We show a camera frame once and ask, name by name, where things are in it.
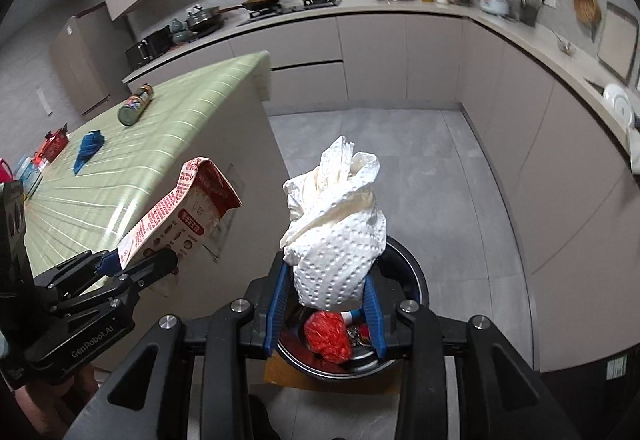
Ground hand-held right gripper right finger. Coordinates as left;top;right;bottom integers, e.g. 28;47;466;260
362;267;568;440

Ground white paper towel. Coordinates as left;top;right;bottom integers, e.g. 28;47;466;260
280;135;388;312

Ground lidded wok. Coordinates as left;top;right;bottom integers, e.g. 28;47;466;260
185;5;226;33

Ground blue plastic bag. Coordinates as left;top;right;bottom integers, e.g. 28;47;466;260
73;130;107;175

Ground black countertop oven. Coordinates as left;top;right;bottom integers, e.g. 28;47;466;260
124;26;173;70

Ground white plate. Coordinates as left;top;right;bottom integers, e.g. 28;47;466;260
602;83;635;126

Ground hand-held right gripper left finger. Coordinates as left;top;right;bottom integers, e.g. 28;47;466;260
97;250;296;440

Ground white blue tub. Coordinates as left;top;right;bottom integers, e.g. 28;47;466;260
15;155;43;193

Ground person's left forearm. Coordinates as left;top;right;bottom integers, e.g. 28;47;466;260
15;362;101;426

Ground red enamel pot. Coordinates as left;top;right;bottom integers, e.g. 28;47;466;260
35;124;70;163

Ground woven basket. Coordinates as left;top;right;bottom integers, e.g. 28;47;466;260
572;0;602;26

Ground beige refrigerator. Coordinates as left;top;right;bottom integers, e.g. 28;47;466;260
48;10;131;116

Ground dark utensil holder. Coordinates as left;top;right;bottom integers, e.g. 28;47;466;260
515;0;543;27

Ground grey rectangular tray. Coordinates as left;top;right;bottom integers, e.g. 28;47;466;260
596;1;640;83

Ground black trash bin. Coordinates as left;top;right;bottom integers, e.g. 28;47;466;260
267;235;430;381

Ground gas stove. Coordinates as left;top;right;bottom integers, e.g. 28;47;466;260
236;0;343;27

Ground red white carton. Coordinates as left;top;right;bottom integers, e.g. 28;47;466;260
117;156;243;278

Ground snack tube can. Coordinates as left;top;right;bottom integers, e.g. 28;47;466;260
117;84;154;126

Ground beige kitchen counter cabinets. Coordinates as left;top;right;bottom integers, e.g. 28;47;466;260
122;0;640;376

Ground black frying pan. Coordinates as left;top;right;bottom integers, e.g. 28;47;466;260
222;0;285;13

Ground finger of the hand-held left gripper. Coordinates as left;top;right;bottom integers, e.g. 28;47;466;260
32;247;126;293
47;247;180;321

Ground red plastic bag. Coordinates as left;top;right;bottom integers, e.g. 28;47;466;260
304;311;353;363

